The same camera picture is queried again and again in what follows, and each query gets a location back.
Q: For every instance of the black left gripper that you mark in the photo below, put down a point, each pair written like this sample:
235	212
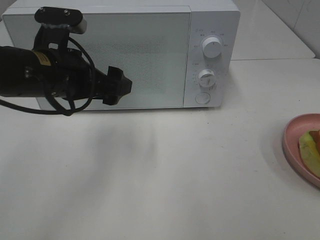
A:
73	78

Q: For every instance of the white microwave door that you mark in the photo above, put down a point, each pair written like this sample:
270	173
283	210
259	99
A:
91	58

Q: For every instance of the white timer knob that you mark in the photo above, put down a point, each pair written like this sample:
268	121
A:
206	78

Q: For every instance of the pink round plate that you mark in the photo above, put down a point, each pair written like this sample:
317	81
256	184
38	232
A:
294	129

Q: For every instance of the sandwich with lettuce and cheese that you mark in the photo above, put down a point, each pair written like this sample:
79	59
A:
309	148

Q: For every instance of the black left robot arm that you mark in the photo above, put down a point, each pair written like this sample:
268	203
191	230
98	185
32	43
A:
31	74

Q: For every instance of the white microwave oven body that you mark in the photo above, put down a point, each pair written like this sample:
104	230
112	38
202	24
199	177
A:
215	22

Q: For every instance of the upper white power knob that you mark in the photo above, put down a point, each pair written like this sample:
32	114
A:
212	47

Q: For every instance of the left grey wrist camera bracket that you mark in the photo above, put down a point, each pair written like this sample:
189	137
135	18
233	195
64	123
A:
56	25

